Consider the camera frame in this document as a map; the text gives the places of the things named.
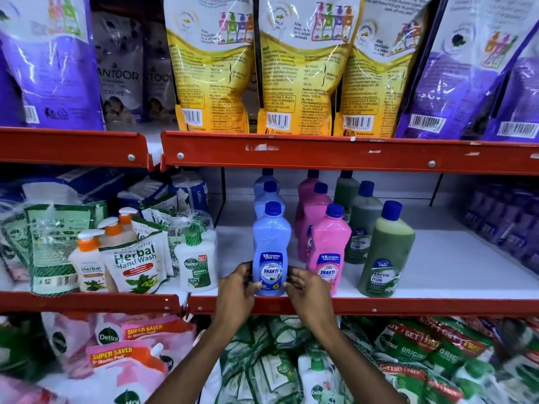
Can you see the white blue soft packet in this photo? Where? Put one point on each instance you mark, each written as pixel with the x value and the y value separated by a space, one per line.
pixel 143 189

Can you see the green net bag of pouches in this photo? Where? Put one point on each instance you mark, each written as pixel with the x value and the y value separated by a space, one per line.
pixel 257 366

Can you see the dark green refill pouch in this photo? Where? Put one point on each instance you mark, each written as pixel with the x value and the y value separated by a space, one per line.
pixel 19 345

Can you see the group of purple pump bottles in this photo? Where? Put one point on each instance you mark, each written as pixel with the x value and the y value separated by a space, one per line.
pixel 509 227

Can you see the pink liquid bottle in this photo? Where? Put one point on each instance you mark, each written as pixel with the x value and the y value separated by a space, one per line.
pixel 313 214
pixel 330 239
pixel 306 187

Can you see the green white pouch in net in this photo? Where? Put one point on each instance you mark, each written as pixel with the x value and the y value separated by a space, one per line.
pixel 50 252

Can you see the purple refill pouch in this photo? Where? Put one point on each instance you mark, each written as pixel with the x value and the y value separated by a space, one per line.
pixel 518 105
pixel 50 79
pixel 455 79

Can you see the white cream refill pouch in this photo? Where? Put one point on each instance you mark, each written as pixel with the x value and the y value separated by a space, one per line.
pixel 120 71
pixel 159 79

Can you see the dark blue package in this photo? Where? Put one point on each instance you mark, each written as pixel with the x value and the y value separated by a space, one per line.
pixel 97 180

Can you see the yellow refill pouch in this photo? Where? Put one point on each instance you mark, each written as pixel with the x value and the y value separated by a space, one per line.
pixel 374 92
pixel 210 88
pixel 303 88

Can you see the green liquid bottle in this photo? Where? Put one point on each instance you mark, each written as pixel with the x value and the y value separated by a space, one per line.
pixel 387 248
pixel 346 191
pixel 364 218

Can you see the green red pouch in net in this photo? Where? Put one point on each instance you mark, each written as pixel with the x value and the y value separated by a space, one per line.
pixel 404 387

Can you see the red metal shelf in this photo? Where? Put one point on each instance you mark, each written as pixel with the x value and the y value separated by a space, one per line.
pixel 337 153

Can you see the person's right forearm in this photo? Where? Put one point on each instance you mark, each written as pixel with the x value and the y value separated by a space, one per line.
pixel 362 370

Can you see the blue liquid bottle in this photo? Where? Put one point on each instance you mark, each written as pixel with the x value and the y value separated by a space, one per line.
pixel 269 199
pixel 271 235
pixel 267 177

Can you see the pink refill pouch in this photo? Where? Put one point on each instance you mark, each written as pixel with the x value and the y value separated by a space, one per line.
pixel 172 340
pixel 25 393
pixel 126 374
pixel 71 336

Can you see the white bottle in green net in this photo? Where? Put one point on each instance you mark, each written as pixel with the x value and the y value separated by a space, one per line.
pixel 193 265
pixel 208 235

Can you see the person's right hand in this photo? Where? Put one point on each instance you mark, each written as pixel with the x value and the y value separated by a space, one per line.
pixel 313 298

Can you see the green red soap pouch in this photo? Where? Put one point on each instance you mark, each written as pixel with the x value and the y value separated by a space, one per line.
pixel 518 357
pixel 404 345
pixel 459 338

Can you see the blue white wipes packet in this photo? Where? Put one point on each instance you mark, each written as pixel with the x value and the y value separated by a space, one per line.
pixel 196 193

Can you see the green white soap pouch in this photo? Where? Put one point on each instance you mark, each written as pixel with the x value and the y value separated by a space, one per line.
pixel 153 222
pixel 14 244

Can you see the person's left hand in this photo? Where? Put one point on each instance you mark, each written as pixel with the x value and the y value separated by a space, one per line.
pixel 233 298

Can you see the white bottle with orange pump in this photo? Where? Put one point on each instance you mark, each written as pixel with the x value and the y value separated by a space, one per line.
pixel 88 267
pixel 113 235
pixel 127 216

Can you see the person's left forearm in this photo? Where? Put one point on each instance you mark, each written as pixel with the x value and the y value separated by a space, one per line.
pixel 189 370

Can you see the white bottle with green pump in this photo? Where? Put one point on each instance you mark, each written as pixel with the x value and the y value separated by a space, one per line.
pixel 316 387

